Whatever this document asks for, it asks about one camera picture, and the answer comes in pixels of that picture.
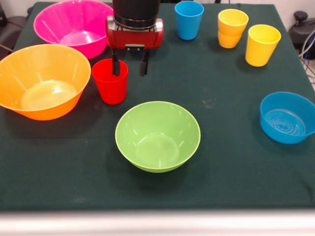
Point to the amber yellow plastic cup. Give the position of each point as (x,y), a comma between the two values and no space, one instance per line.
(230,40)

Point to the red plastic cup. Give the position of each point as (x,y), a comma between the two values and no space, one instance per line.
(112,91)

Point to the dark green table cloth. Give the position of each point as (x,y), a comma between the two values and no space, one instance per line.
(221,159)

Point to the light blue plastic cup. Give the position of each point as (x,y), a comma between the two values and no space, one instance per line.
(188,27)

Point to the large yellow-orange plastic bowl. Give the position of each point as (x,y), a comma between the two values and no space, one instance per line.
(37,73)

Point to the large pink plastic bowl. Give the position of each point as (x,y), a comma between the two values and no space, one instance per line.
(73,22)

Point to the green plastic bowl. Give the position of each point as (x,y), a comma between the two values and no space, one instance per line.
(157,123)

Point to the light blue plastic bowl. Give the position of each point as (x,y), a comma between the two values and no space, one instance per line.
(285,136)

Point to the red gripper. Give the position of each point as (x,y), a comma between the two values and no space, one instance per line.
(135,39)

